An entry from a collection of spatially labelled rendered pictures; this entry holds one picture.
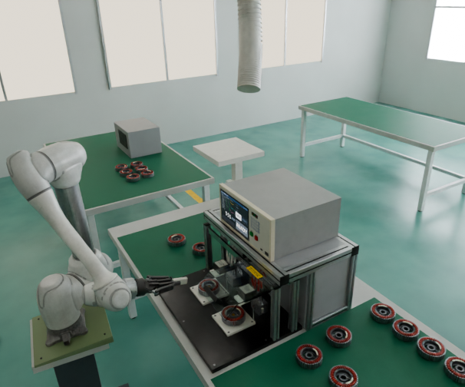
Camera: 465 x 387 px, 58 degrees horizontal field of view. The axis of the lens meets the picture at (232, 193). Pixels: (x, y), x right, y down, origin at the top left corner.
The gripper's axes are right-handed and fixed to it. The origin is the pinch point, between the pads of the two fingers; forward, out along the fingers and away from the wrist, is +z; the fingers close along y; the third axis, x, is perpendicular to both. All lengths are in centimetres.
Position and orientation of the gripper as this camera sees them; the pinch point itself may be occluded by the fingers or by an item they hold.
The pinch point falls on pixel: (179, 281)
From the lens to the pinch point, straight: 191.5
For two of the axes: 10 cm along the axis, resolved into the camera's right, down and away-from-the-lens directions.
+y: 4.6, 3.9, -7.9
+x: 1.7, -9.2, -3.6
